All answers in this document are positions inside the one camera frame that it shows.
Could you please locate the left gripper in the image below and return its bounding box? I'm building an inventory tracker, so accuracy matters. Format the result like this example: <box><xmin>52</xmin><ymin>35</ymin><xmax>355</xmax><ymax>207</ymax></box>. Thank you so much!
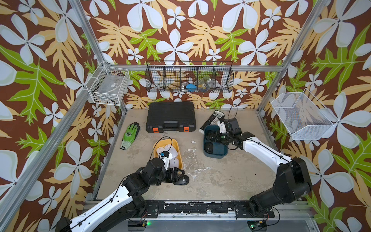
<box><xmin>148</xmin><ymin>166</ymin><xmax>185</xmax><ymax>185</ymax></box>

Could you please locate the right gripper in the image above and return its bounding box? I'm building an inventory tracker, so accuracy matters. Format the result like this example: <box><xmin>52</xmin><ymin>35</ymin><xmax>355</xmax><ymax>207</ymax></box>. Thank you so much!
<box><xmin>205</xmin><ymin>130</ymin><xmax>233</xmax><ymax>145</ymax></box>

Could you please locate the black mouse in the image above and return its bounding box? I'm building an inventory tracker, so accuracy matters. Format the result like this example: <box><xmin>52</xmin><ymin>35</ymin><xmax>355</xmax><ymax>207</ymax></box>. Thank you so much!
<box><xmin>174</xmin><ymin>175</ymin><xmax>189</xmax><ymax>186</ymax></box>
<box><xmin>203</xmin><ymin>142</ymin><xmax>214</xmax><ymax>154</ymax></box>

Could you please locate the black bit holder strip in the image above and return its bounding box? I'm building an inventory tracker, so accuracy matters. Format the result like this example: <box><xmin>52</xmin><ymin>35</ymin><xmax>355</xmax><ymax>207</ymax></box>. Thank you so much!
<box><xmin>199</xmin><ymin>110</ymin><xmax>225</xmax><ymax>134</ymax></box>

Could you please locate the teal plastic tray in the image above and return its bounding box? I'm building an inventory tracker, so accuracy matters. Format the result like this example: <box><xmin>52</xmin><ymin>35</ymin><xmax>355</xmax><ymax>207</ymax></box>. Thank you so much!
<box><xmin>203</xmin><ymin>125</ymin><xmax>228</xmax><ymax>159</ymax></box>

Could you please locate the yellow plastic tray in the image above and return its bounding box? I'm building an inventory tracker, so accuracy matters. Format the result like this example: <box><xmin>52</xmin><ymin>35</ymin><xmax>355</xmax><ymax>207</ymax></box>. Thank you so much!
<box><xmin>153</xmin><ymin>139</ymin><xmax>183</xmax><ymax>170</ymax></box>

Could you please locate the white mouse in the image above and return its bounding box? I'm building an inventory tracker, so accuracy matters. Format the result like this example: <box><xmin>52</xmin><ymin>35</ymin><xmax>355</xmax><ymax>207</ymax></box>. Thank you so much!
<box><xmin>164</xmin><ymin>144</ymin><xmax>178</xmax><ymax>158</ymax></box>
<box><xmin>156</xmin><ymin>147</ymin><xmax>166</xmax><ymax>156</ymax></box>
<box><xmin>169</xmin><ymin>158</ymin><xmax>179</xmax><ymax>168</ymax></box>

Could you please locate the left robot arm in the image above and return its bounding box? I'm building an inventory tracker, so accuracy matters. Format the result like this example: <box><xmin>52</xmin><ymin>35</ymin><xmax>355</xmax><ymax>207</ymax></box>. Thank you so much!
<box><xmin>55</xmin><ymin>158</ymin><xmax>189</xmax><ymax>232</ymax></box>

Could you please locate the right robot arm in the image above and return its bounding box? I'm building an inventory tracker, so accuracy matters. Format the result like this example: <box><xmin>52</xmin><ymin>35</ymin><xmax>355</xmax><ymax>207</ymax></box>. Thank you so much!
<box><xmin>203</xmin><ymin>119</ymin><xmax>313</xmax><ymax>216</ymax></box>

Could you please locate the blue object in basket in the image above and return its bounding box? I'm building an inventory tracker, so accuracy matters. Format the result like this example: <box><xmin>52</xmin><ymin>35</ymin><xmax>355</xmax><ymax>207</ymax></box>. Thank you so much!
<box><xmin>185</xmin><ymin>84</ymin><xmax>197</xmax><ymax>92</ymax></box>

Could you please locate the black tool case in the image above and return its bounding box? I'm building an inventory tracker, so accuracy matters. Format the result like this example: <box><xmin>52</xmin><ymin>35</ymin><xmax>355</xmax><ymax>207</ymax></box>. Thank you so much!
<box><xmin>146</xmin><ymin>101</ymin><xmax>197</xmax><ymax>133</ymax></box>

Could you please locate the green work glove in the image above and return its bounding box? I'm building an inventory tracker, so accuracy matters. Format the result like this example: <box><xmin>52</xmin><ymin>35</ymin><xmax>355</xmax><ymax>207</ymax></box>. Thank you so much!
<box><xmin>120</xmin><ymin>122</ymin><xmax>140</xmax><ymax>150</ymax></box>

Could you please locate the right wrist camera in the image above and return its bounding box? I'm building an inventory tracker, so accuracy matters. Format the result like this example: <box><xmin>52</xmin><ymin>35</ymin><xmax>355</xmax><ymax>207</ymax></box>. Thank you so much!
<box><xmin>218</xmin><ymin>122</ymin><xmax>227</xmax><ymax>134</ymax></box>

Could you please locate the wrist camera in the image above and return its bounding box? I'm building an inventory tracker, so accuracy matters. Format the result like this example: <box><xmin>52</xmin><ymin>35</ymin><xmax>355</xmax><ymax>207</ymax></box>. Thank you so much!
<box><xmin>159</xmin><ymin>151</ymin><xmax>172</xmax><ymax>170</ymax></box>
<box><xmin>218</xmin><ymin>122</ymin><xmax>227</xmax><ymax>134</ymax></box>

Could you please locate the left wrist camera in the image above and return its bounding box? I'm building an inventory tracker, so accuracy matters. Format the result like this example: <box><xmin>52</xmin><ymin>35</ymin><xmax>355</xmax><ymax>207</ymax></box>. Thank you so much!
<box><xmin>159</xmin><ymin>151</ymin><xmax>172</xmax><ymax>170</ymax></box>

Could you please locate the black wire basket back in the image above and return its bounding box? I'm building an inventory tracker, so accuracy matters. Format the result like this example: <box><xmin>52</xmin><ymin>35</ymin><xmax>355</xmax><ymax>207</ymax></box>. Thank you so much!
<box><xmin>144</xmin><ymin>60</ymin><xmax>234</xmax><ymax>93</ymax></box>

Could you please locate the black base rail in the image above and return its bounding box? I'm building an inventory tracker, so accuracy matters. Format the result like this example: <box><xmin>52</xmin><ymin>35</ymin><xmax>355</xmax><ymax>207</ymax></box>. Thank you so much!
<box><xmin>119</xmin><ymin>200</ymin><xmax>275</xmax><ymax>219</ymax></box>

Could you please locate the white wire basket right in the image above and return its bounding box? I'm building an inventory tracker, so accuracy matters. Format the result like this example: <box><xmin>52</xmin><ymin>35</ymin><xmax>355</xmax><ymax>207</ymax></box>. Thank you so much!
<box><xmin>271</xmin><ymin>89</ymin><xmax>338</xmax><ymax>141</ymax></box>

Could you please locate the white wire basket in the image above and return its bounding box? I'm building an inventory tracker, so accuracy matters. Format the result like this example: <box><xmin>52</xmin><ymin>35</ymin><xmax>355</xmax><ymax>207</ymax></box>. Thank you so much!
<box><xmin>271</xmin><ymin>89</ymin><xmax>338</xmax><ymax>141</ymax></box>
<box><xmin>88</xmin><ymin>66</ymin><xmax>130</xmax><ymax>106</ymax></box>

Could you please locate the white wire basket left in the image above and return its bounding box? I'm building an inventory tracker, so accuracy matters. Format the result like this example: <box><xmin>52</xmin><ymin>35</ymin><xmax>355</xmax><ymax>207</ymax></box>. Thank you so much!
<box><xmin>88</xmin><ymin>66</ymin><xmax>130</xmax><ymax>106</ymax></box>

